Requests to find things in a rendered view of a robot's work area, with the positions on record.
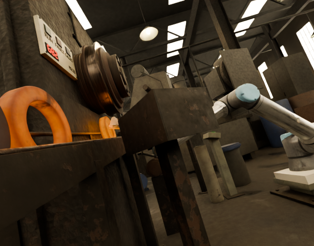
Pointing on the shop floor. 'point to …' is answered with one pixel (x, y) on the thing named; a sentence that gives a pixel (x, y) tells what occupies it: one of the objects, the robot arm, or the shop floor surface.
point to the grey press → (219, 73)
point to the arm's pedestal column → (300, 195)
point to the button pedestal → (222, 166)
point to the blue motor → (144, 182)
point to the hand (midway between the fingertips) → (107, 127)
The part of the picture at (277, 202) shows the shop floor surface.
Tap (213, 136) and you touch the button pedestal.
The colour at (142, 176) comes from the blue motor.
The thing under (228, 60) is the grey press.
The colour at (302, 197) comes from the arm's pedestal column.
